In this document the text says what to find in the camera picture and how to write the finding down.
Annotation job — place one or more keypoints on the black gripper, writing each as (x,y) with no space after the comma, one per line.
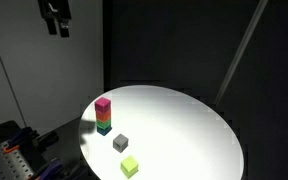
(57,9)

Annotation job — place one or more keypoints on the light green block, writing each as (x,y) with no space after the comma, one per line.
(129,166)

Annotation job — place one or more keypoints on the pink block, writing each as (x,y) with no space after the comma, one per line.
(102,105)

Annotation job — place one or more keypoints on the orange block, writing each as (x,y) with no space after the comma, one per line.
(103,117)

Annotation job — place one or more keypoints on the blue block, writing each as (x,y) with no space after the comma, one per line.
(104,132)

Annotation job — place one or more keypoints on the gray block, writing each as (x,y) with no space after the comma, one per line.
(120,143)

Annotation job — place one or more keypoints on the purple orange spring clamp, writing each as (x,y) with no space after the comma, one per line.
(24,135)

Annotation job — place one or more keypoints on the perforated metal plate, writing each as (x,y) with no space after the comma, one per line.
(13,165)

